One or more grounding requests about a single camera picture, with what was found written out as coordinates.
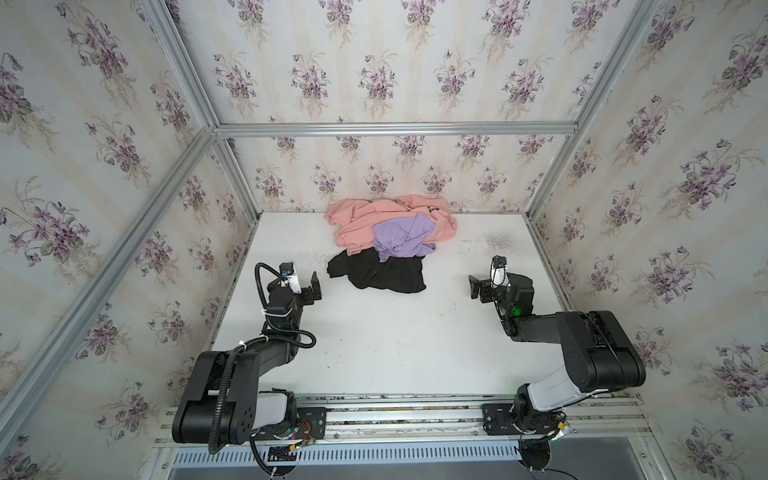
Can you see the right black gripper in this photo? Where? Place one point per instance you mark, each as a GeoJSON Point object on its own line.
{"type": "Point", "coordinates": [486, 291]}

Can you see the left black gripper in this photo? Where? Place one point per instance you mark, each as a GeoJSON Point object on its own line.
{"type": "Point", "coordinates": [306, 294]}

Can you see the black cloth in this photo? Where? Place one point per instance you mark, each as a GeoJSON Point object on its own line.
{"type": "Point", "coordinates": [365, 270]}

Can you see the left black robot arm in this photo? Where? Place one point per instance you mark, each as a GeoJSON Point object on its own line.
{"type": "Point", "coordinates": [223, 403]}

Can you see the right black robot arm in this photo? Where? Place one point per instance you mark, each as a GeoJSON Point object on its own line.
{"type": "Point", "coordinates": [598, 357]}

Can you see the purple cloth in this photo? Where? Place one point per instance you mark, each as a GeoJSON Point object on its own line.
{"type": "Point", "coordinates": [404, 237]}

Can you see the pink cloth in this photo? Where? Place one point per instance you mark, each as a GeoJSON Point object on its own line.
{"type": "Point", "coordinates": [355, 218]}

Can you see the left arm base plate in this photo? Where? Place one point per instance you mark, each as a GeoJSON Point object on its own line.
{"type": "Point", "coordinates": [305, 424]}

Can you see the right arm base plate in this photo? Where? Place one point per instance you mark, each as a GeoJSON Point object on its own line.
{"type": "Point", "coordinates": [500, 419]}

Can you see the aluminium mounting rail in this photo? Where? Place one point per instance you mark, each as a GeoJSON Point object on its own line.
{"type": "Point", "coordinates": [421, 418]}

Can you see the white slotted cable duct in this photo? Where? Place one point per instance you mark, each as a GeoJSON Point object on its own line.
{"type": "Point", "coordinates": [354, 454]}

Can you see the left aluminium frame bar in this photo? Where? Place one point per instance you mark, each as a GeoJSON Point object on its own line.
{"type": "Point", "coordinates": [38, 377]}

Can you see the horizontal aluminium frame bar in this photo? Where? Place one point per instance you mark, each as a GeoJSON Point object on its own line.
{"type": "Point", "coordinates": [371, 129]}

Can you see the right aluminium frame bar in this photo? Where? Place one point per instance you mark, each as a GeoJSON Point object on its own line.
{"type": "Point", "coordinates": [621, 52]}

